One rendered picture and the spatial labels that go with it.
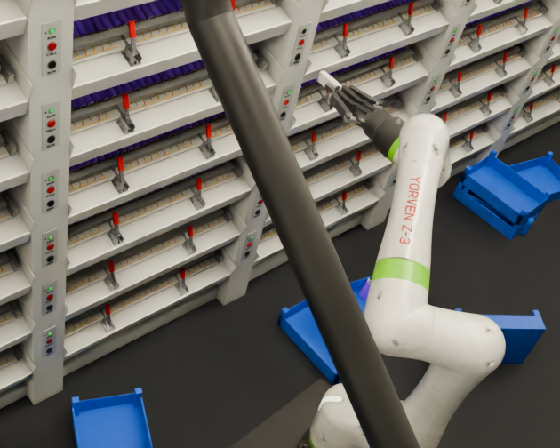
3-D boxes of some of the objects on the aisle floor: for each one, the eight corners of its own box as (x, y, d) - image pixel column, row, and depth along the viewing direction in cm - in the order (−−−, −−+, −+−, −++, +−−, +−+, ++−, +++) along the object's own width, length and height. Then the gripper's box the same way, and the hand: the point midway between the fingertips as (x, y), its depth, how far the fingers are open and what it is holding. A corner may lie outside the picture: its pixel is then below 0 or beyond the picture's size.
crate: (379, 360, 281) (385, 346, 275) (335, 388, 270) (341, 374, 264) (319, 299, 294) (324, 284, 289) (276, 324, 283) (281, 308, 277)
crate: (159, 494, 233) (162, 481, 228) (84, 508, 227) (85, 494, 221) (139, 401, 252) (141, 387, 247) (70, 412, 245) (70, 396, 240)
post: (62, 389, 250) (81, -248, 127) (34, 405, 245) (24, -244, 121) (28, 342, 259) (15, -296, 135) (0, 356, 253) (-41, -295, 130)
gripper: (362, 150, 201) (298, 94, 211) (399, 134, 208) (335, 80, 219) (371, 126, 195) (304, 69, 206) (408, 111, 203) (342, 57, 213)
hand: (329, 83), depth 211 cm, fingers closed
